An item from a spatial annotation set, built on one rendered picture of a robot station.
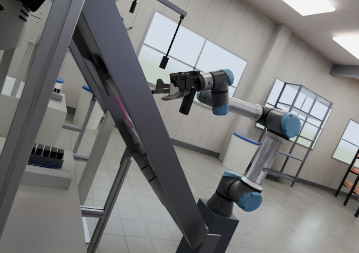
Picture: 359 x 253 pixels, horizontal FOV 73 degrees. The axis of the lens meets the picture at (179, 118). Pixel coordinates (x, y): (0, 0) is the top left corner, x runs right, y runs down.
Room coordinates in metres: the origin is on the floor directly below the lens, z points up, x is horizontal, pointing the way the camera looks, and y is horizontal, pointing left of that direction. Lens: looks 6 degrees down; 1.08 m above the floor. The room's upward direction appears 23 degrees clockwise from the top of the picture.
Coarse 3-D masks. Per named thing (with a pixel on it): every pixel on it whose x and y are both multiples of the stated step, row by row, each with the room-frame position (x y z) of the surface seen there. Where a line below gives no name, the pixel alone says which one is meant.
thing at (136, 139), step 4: (124, 120) 1.17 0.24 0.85; (128, 124) 1.11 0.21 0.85; (128, 128) 1.14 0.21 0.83; (132, 128) 1.06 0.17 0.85; (132, 132) 1.04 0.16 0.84; (136, 132) 1.03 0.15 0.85; (132, 136) 1.14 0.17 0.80; (136, 136) 0.99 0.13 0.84; (136, 140) 1.06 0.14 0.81; (140, 140) 0.94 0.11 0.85; (136, 144) 1.05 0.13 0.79; (140, 144) 1.01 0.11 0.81; (140, 148) 1.08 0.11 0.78; (144, 152) 1.00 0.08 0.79; (144, 156) 0.95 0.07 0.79; (148, 164) 1.10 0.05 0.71; (152, 168) 1.02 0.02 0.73
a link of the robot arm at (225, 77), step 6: (210, 72) 1.02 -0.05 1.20; (216, 72) 1.02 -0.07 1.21; (222, 72) 1.03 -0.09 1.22; (228, 72) 1.04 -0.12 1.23; (216, 78) 1.01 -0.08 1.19; (222, 78) 1.02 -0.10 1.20; (228, 78) 1.03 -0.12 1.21; (234, 78) 1.05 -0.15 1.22; (216, 84) 1.01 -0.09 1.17; (222, 84) 1.02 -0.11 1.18; (228, 84) 1.04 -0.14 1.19; (216, 90) 1.03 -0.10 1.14; (222, 90) 1.03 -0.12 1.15
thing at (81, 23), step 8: (80, 16) 0.80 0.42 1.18; (80, 24) 0.90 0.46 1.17; (80, 32) 1.04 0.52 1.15; (88, 32) 0.81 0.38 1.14; (88, 40) 0.91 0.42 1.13; (88, 48) 1.05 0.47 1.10; (96, 48) 0.81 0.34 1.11; (96, 56) 0.92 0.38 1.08; (88, 64) 0.94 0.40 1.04; (96, 64) 1.07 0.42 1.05; (104, 64) 0.82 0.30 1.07; (96, 72) 0.78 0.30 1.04; (104, 72) 0.94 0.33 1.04; (96, 80) 0.96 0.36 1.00; (104, 80) 0.80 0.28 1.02; (112, 80) 0.83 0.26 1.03; (104, 88) 0.80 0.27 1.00; (112, 88) 0.95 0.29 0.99
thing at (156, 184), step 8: (136, 152) 1.24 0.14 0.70; (136, 160) 1.17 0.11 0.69; (144, 168) 1.08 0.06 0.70; (152, 176) 1.02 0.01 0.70; (152, 184) 0.97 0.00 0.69; (160, 184) 0.95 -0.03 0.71; (160, 192) 0.91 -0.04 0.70; (168, 200) 0.86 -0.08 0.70; (168, 208) 0.82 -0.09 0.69; (176, 224) 0.75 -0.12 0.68
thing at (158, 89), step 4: (160, 80) 0.99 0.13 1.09; (156, 84) 1.00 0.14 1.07; (160, 84) 0.99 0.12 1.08; (164, 84) 0.99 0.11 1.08; (168, 84) 0.99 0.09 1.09; (156, 88) 1.00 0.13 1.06; (160, 88) 1.00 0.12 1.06; (164, 88) 1.01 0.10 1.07; (168, 88) 1.00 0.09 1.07; (152, 92) 0.99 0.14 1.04; (156, 92) 0.99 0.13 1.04; (160, 92) 0.99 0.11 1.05; (164, 92) 0.99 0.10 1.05; (168, 92) 0.99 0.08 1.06
